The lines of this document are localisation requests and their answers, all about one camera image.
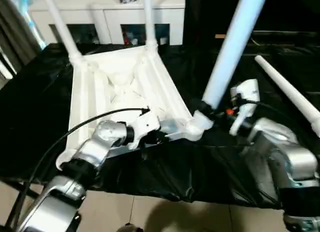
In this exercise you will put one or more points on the white plastic table leg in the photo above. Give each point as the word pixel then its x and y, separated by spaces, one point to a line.
pixel 62 24
pixel 232 41
pixel 282 84
pixel 148 16

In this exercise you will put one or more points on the white plastic table top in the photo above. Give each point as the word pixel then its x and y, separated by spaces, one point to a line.
pixel 85 104

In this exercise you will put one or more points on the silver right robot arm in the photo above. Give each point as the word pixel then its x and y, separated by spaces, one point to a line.
pixel 287 146

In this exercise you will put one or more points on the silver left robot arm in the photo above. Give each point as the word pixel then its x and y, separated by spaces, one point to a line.
pixel 100 141

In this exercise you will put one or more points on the black glossy mat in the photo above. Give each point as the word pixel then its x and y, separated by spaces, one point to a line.
pixel 175 167

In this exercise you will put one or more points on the small tan label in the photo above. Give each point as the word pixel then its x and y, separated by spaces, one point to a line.
pixel 220 36

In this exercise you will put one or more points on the dark robot torso part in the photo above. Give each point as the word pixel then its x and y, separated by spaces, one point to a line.
pixel 130 228

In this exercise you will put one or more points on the long black bar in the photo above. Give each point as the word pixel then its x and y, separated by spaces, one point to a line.
pixel 287 34

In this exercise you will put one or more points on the white cabinet with glass doors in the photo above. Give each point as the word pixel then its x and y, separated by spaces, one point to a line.
pixel 112 16

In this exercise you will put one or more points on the light blue plastic wrap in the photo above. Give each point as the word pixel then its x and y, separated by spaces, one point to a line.
pixel 32 24

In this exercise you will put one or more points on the grey curtain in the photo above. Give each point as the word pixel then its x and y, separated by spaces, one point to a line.
pixel 15 41

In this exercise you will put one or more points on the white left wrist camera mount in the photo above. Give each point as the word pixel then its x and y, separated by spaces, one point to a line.
pixel 147 124

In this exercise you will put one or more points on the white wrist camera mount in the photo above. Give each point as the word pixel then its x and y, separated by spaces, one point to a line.
pixel 147 124
pixel 247 91

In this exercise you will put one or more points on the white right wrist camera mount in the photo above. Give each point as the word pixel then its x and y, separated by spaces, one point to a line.
pixel 247 91

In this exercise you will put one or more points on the black folding table frame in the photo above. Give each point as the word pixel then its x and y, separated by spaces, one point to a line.
pixel 15 189

